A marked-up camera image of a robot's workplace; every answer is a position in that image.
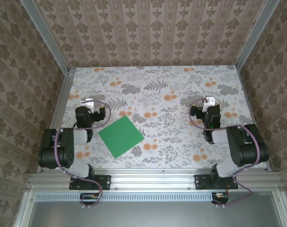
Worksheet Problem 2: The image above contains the green square paper sheet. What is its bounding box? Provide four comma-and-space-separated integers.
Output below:
98, 115, 145, 159

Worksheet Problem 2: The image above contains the grey sheet metal panel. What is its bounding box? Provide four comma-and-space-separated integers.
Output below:
14, 191, 287, 227

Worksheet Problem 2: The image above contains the floral patterned table cover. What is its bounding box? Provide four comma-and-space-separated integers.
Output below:
50, 66, 269, 170

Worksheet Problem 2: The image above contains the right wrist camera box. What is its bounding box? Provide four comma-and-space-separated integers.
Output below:
204, 96, 216, 112

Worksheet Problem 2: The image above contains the aluminium table side rail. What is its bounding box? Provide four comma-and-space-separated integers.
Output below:
235, 67, 272, 172
36, 68, 76, 174

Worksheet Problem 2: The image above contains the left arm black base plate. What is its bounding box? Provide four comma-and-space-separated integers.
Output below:
69, 174, 111, 191

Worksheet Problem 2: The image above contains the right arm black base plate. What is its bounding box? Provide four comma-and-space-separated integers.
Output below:
194, 174, 239, 191

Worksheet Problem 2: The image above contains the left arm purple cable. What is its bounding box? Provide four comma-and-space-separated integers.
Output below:
54, 100, 111, 210

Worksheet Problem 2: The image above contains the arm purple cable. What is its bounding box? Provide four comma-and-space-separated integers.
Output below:
54, 100, 111, 210
189, 98, 270, 209

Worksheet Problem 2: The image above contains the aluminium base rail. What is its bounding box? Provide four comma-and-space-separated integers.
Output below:
27, 172, 285, 191

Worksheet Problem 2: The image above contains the black cable bracket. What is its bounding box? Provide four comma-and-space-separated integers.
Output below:
80, 192, 102, 206
211, 192, 229, 205

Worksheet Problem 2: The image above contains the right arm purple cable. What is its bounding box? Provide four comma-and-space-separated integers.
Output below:
189, 98, 270, 209

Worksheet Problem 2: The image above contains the aluminium frame post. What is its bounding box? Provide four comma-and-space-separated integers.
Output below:
21, 0, 71, 74
235, 0, 277, 70

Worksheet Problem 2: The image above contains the slotted grey cable duct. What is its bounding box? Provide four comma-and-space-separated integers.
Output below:
36, 192, 280, 202

